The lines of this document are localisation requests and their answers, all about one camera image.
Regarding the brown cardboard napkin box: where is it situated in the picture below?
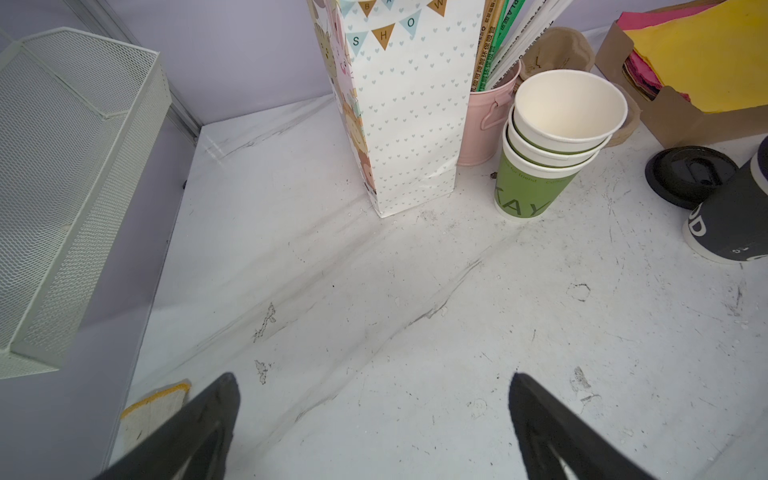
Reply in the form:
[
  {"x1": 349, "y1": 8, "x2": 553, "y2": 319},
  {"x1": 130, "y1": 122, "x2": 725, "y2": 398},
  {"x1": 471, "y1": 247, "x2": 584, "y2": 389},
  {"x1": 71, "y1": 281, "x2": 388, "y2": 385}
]
[{"x1": 596, "y1": 1, "x2": 767, "y2": 148}]

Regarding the stack of green paper cups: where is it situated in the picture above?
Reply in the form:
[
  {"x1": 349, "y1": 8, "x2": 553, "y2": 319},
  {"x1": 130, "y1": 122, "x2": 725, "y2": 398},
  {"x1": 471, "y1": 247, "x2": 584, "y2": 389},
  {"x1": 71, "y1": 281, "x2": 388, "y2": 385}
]
[{"x1": 494, "y1": 69, "x2": 629, "y2": 220}]

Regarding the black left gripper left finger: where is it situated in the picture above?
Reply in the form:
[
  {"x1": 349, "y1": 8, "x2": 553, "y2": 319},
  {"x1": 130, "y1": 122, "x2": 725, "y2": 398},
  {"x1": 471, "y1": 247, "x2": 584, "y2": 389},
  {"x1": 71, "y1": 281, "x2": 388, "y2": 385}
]
[{"x1": 98, "y1": 372, "x2": 241, "y2": 479}]

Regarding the small beige cloth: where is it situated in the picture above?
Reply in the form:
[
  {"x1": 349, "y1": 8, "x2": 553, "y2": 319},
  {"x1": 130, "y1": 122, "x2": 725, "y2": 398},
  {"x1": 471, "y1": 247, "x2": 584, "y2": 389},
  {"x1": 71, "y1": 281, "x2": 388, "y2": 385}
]
[{"x1": 109, "y1": 379, "x2": 191, "y2": 465}]

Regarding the yellow paper napkin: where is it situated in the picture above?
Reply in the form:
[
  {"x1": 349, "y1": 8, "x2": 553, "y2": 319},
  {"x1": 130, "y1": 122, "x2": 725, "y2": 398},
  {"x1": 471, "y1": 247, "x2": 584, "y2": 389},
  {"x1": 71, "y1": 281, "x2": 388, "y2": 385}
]
[{"x1": 627, "y1": 0, "x2": 767, "y2": 113}]

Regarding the bundle of wrapped straws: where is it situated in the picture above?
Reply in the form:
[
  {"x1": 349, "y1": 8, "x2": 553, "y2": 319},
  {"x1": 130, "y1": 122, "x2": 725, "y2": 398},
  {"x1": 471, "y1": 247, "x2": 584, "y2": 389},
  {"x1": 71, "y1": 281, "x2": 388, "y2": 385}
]
[{"x1": 471, "y1": 0, "x2": 572, "y2": 92}]

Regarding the black paper cup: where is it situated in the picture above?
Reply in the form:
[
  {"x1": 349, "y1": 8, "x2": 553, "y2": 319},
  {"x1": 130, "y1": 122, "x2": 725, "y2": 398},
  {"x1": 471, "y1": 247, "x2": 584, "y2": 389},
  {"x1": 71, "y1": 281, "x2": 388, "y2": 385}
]
[{"x1": 683, "y1": 141, "x2": 767, "y2": 263}]

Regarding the single black cup lid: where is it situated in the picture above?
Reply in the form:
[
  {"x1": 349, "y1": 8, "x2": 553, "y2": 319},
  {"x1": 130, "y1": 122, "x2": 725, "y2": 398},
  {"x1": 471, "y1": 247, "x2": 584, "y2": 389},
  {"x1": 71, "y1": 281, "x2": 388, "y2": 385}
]
[{"x1": 645, "y1": 146, "x2": 738, "y2": 210}]

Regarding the white mesh two-tier shelf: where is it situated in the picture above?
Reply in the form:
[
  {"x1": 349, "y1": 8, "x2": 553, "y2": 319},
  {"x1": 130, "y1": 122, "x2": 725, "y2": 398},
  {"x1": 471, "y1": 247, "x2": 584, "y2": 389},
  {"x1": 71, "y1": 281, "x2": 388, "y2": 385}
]
[{"x1": 1, "y1": 27, "x2": 171, "y2": 379}]

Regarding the pink straw holder cup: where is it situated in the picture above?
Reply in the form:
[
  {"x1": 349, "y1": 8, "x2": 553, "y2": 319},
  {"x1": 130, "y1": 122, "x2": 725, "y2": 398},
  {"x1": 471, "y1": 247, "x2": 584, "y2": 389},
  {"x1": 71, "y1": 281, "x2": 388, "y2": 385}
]
[{"x1": 457, "y1": 62, "x2": 522, "y2": 167}]

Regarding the white paper gift bag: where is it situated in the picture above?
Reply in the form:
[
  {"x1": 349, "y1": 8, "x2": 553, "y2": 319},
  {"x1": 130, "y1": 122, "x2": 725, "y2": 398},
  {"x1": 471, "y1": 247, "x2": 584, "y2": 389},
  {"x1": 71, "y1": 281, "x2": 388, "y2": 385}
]
[{"x1": 308, "y1": 0, "x2": 484, "y2": 218}]

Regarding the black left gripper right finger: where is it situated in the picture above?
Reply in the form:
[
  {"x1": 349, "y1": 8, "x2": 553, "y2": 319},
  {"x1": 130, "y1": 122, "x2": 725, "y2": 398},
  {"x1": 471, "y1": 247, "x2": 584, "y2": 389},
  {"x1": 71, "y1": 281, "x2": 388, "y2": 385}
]
[{"x1": 508, "y1": 372, "x2": 651, "y2": 479}]

